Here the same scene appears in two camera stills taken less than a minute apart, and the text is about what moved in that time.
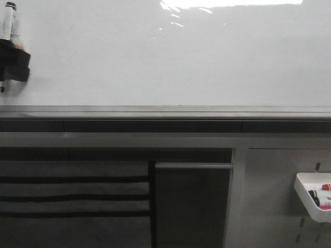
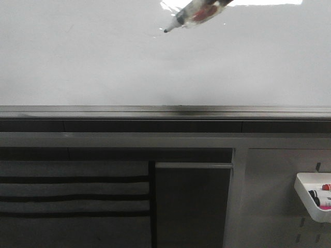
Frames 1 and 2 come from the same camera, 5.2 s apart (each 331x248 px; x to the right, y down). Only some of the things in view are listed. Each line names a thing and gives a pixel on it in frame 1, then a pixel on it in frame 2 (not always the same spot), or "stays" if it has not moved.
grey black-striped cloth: [74, 204] stays
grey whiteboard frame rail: [168, 119] stays
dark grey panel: [191, 202] stays
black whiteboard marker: [9, 31] → [197, 12]
